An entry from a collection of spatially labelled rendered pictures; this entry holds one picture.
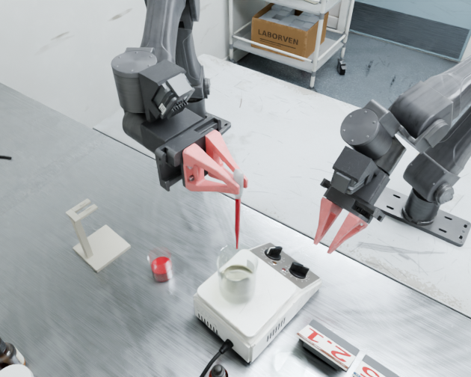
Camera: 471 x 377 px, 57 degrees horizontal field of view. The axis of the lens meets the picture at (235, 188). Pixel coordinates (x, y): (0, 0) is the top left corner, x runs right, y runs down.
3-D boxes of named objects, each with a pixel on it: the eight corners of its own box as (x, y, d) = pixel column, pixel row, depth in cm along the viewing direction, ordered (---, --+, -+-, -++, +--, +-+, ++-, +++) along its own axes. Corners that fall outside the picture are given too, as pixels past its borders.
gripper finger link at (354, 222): (334, 259, 66) (368, 207, 65) (297, 234, 69) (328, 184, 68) (345, 262, 72) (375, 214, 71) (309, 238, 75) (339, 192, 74)
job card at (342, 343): (312, 319, 75) (315, 307, 72) (359, 351, 71) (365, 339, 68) (293, 345, 72) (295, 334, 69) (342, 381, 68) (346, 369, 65)
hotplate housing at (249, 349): (267, 248, 86) (269, 222, 80) (322, 288, 80) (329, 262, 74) (184, 325, 74) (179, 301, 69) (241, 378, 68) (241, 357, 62)
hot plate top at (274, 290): (244, 249, 76) (244, 245, 75) (299, 289, 70) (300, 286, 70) (194, 293, 70) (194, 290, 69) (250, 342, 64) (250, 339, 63)
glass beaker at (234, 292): (219, 272, 72) (217, 241, 66) (258, 275, 72) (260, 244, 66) (214, 310, 67) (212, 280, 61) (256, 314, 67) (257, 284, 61)
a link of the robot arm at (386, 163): (375, 171, 64) (401, 131, 64) (345, 156, 68) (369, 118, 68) (391, 185, 69) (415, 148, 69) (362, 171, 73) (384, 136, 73)
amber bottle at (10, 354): (16, 382, 68) (-7, 358, 61) (-2, 374, 69) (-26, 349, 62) (31, 361, 70) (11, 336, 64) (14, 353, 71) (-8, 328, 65)
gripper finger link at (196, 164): (267, 149, 52) (211, 117, 57) (225, 179, 48) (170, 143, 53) (264, 189, 57) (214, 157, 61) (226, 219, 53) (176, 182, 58)
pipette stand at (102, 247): (106, 227, 90) (92, 182, 81) (131, 247, 86) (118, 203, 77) (73, 250, 86) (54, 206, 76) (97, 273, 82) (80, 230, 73)
